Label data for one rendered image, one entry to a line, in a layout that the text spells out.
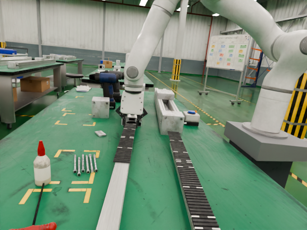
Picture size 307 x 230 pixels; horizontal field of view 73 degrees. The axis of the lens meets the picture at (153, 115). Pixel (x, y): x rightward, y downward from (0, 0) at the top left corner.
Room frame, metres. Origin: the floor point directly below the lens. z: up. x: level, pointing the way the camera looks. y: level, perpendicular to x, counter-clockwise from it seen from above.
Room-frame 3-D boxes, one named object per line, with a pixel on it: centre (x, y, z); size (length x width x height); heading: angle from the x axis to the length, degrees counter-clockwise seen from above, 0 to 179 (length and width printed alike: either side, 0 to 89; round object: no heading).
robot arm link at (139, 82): (0.92, 0.10, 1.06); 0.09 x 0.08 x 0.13; 2
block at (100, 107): (1.10, 0.28, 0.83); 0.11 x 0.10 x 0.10; 104
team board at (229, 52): (6.60, -2.02, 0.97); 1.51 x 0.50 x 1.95; 30
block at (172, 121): (0.94, -0.10, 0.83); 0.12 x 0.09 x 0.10; 93
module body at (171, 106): (1.39, -0.06, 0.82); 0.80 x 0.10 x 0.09; 3
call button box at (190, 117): (1.11, -0.20, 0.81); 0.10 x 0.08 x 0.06; 93
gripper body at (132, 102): (0.92, 0.10, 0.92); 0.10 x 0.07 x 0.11; 94
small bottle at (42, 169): (0.46, 0.27, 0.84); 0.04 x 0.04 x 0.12
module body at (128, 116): (1.37, 0.13, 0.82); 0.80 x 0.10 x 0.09; 3
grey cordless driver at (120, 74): (1.49, 0.33, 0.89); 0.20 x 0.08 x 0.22; 96
